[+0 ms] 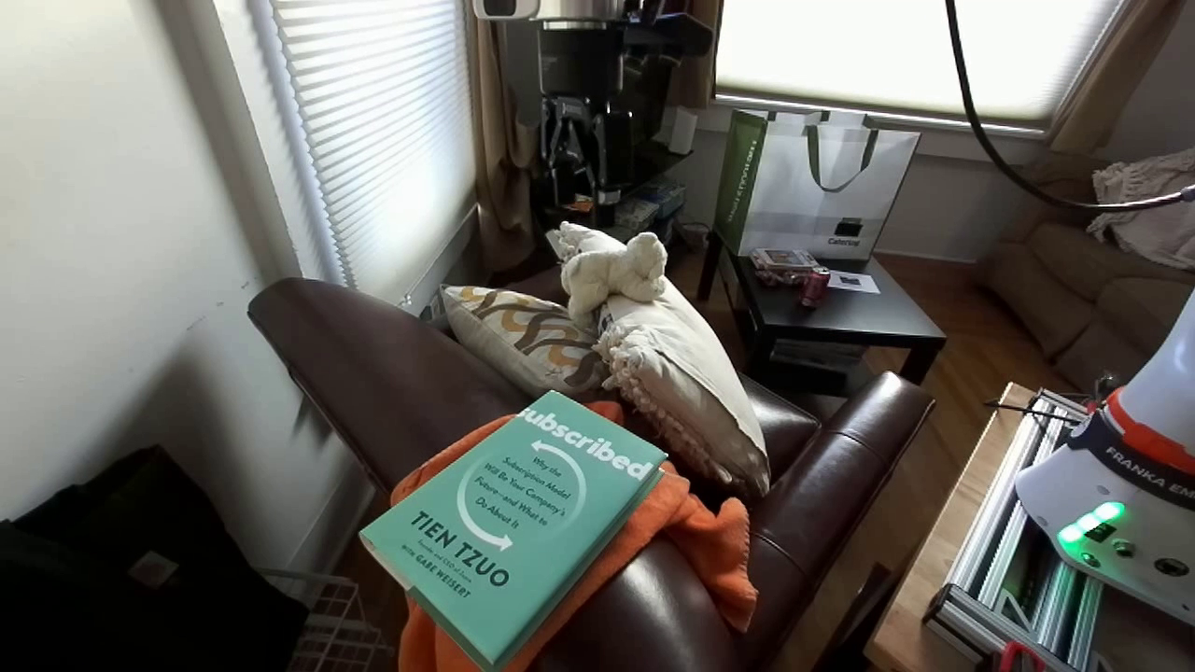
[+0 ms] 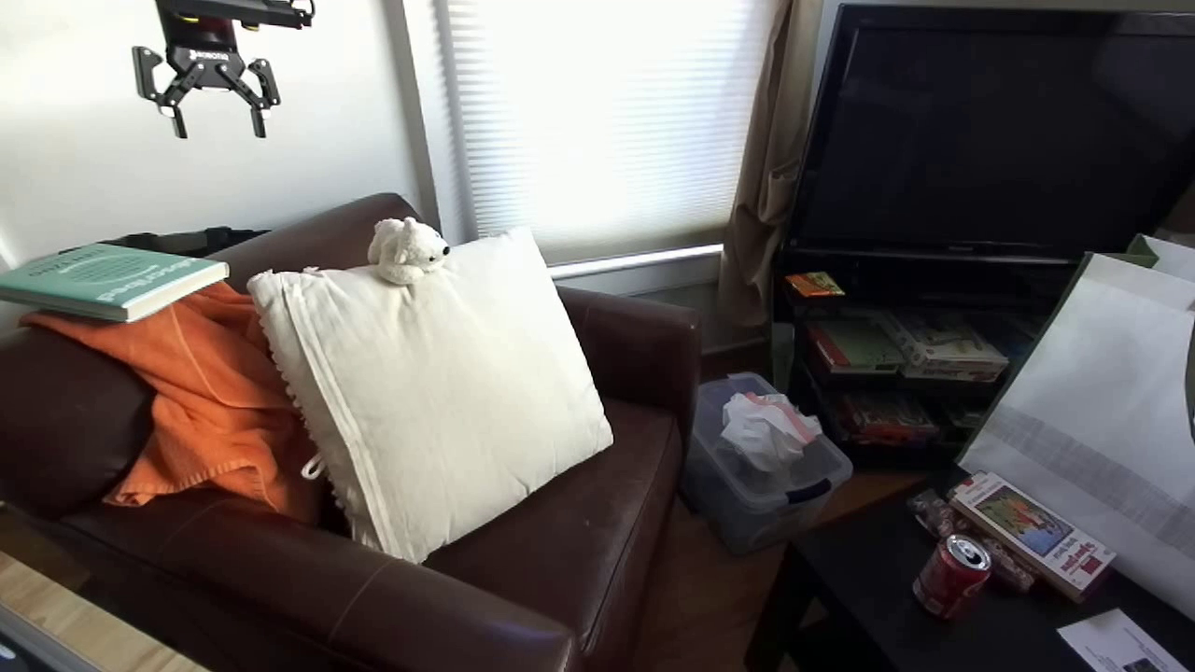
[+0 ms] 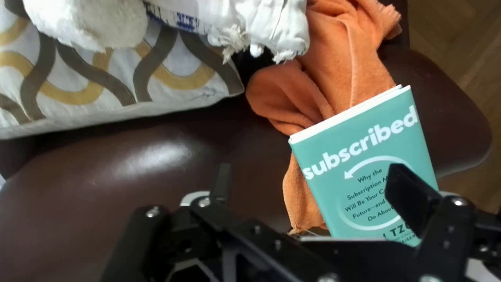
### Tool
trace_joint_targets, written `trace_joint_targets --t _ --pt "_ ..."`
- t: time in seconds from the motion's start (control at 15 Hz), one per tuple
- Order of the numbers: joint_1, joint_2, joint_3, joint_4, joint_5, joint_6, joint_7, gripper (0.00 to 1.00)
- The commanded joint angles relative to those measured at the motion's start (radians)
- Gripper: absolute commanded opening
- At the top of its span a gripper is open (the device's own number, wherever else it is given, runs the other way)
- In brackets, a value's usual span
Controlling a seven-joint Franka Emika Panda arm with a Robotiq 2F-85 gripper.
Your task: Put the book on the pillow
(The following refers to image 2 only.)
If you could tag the small orange card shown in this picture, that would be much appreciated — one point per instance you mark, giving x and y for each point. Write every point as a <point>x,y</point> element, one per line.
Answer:
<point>817,284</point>

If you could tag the white window blind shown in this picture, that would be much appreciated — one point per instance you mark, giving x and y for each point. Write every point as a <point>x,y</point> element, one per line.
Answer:
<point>599,126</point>

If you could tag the cream square pillow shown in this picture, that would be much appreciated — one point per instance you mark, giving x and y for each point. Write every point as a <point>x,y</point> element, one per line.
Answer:
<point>434,398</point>

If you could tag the white plush toy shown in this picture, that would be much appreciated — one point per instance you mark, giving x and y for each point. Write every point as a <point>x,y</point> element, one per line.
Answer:
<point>404,247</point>

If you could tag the flat colourful printed box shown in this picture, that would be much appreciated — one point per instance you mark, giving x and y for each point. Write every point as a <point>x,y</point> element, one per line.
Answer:
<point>1032,527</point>

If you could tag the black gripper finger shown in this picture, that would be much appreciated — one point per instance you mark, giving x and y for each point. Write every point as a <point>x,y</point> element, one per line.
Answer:
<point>267,85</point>
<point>150,75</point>

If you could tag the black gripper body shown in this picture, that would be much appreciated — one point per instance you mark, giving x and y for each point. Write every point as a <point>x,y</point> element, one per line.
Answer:
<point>212,67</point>

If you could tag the beige curtain beside television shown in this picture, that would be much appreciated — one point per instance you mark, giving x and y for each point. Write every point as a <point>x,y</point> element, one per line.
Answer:
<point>772,161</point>

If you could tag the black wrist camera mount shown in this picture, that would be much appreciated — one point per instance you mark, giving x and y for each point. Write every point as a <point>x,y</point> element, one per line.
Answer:
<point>231,16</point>

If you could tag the black coffee table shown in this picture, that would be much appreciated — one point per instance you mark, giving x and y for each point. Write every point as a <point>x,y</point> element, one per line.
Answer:
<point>871,600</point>

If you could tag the black television stand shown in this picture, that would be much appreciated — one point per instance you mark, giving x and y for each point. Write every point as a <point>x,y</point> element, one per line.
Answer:
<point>797,375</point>

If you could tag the clear plastic storage bin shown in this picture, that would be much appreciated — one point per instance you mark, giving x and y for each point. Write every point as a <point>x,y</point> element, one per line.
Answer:
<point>761,498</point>

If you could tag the teal Subscribed hardcover book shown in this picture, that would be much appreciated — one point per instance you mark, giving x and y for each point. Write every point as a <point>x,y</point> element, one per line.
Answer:
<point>106,283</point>

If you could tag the pale flat book stack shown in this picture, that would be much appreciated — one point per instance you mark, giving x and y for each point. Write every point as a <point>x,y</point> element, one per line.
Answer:
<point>955,345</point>

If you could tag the red soda can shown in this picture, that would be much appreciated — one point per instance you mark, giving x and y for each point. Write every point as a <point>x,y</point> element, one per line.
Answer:
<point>955,578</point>

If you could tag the green and red book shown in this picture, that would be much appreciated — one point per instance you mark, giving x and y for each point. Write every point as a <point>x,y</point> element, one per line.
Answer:
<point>853,345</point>

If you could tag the crumpled white tissue paper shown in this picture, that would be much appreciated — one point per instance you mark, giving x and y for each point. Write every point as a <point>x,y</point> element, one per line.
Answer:
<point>767,432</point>

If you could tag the white paper sheet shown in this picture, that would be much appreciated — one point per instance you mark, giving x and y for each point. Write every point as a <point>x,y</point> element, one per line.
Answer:
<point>1116,640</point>

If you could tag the orange fleece blanket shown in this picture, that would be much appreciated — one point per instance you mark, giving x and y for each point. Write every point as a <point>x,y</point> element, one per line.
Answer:
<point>201,398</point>

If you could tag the black flat screen television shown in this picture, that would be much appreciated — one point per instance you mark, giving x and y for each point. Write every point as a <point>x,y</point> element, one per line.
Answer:
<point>996,126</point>

